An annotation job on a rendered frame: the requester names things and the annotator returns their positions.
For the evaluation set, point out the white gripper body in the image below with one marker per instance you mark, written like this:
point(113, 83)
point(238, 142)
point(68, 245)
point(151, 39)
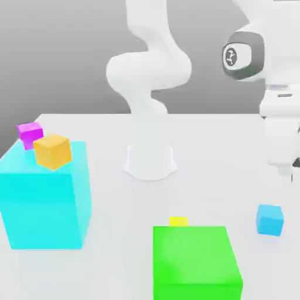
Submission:
point(281, 140)

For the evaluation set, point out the small magenta cube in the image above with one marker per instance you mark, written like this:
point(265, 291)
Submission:
point(29, 132)

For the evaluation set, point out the small blue cube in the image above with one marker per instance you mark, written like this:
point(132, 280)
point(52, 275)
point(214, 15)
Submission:
point(269, 221)

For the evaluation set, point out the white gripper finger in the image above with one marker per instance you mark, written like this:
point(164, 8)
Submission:
point(284, 170)

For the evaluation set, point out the large cyan box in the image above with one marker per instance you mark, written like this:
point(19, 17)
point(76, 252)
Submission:
point(42, 206)

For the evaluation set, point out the large green box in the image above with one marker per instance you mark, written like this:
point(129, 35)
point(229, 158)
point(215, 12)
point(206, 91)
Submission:
point(194, 262)

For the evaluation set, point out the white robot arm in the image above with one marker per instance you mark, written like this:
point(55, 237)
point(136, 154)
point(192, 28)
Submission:
point(150, 70)

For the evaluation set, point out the small orange cube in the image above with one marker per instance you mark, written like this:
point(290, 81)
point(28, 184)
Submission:
point(52, 151)

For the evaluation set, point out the small yellow cube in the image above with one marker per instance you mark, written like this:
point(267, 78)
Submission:
point(178, 221)

